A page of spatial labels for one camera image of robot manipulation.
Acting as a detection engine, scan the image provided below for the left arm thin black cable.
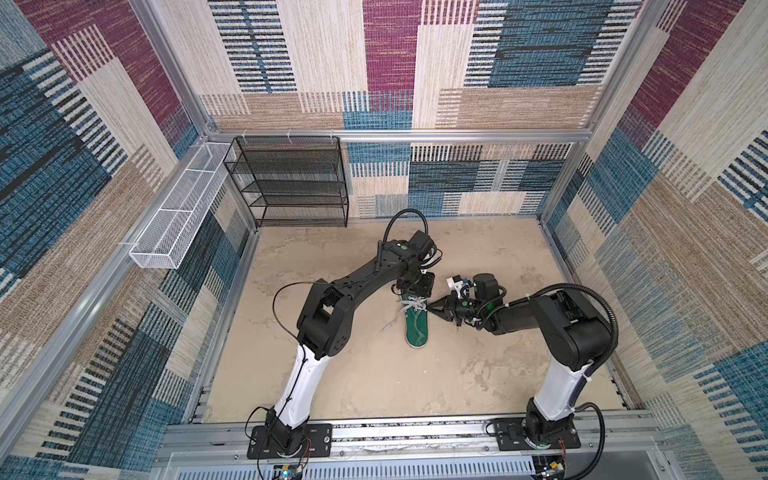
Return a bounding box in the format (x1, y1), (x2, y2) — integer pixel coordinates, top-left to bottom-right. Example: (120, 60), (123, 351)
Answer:
(271, 281), (319, 343)

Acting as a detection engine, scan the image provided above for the green canvas sneaker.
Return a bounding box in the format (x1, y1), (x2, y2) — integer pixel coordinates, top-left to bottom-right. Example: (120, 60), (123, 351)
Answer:
(400, 295), (428, 349)

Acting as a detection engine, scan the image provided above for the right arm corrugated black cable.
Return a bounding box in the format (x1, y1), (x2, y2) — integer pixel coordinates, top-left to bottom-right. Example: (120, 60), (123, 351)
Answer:
(509, 283), (620, 379)

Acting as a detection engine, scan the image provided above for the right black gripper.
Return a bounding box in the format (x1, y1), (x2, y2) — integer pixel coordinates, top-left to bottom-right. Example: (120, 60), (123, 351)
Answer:
(425, 290), (485, 326)

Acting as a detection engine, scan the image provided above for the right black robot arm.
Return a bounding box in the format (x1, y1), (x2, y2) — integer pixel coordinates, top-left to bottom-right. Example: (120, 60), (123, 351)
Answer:
(427, 283), (618, 449)

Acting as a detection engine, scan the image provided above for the black wire mesh shelf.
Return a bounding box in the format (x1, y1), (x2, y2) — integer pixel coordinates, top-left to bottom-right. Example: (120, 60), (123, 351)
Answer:
(224, 136), (349, 228)

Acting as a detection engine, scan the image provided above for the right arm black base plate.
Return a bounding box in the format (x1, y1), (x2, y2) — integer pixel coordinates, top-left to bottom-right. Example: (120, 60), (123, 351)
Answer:
(488, 415), (582, 451)

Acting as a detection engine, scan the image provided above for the aluminium mounting rail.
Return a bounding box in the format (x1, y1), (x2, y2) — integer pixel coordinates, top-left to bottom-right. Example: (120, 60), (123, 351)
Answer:
(150, 410), (684, 479)

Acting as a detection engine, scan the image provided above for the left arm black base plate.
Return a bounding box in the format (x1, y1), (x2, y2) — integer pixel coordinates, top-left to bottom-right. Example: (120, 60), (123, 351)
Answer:
(247, 423), (333, 460)

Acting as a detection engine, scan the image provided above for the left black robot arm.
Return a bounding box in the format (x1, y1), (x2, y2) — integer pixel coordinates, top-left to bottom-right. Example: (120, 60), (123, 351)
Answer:
(265, 231), (438, 454)

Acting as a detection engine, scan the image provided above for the white shoelace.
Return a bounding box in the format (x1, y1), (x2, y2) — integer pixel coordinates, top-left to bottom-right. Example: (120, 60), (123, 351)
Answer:
(377, 297), (427, 336)

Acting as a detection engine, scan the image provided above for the white wire mesh basket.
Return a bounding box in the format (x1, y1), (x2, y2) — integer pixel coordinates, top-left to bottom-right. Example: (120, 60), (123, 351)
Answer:
(129, 142), (229, 270)

